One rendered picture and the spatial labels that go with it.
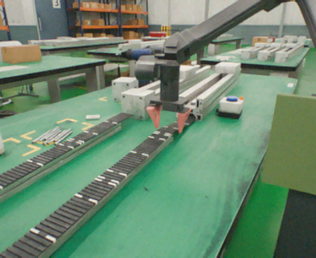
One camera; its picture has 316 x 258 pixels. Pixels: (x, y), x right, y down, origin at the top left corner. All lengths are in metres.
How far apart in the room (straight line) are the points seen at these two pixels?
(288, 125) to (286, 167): 0.09
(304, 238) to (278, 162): 0.21
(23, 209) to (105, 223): 0.17
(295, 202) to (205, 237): 0.28
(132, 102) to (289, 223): 0.62
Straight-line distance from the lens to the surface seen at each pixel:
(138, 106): 0.95
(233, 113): 1.01
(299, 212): 0.69
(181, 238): 0.47
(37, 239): 0.45
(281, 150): 0.60
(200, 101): 0.94
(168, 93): 0.74
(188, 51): 0.80
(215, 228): 0.49
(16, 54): 2.84
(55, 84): 3.27
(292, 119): 0.58
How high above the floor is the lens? 1.11
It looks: 22 degrees down
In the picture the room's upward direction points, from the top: straight up
